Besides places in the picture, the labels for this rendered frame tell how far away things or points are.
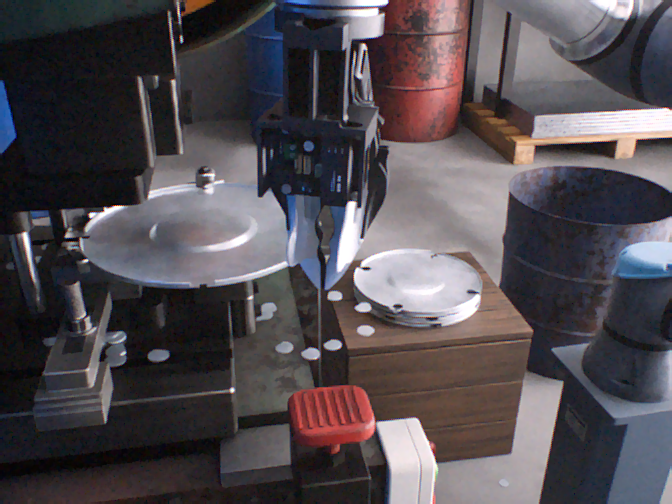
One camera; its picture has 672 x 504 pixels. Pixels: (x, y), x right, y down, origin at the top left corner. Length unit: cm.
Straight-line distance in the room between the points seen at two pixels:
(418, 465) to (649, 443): 57
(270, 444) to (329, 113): 39
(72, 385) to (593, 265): 133
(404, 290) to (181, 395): 86
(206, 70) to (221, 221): 333
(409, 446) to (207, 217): 37
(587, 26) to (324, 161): 40
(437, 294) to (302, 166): 104
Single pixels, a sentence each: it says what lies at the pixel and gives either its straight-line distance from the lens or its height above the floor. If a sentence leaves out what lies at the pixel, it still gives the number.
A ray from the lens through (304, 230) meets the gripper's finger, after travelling 50.
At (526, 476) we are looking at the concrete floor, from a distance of 162.
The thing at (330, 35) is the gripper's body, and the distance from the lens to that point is 40.
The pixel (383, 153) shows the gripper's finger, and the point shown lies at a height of 97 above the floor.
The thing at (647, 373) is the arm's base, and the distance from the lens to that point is 114.
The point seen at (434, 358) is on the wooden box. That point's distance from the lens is 140.
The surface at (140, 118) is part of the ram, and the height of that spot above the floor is 94.
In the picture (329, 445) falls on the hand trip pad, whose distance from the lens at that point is 58.
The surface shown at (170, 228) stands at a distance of 82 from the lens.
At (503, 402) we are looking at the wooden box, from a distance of 154.
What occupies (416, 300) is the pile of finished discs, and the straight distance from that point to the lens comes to 143.
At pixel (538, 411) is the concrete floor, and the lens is 180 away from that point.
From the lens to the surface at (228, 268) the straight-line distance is 73.
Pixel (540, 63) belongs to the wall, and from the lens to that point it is 462.
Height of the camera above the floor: 113
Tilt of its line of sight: 28 degrees down
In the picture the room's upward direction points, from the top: straight up
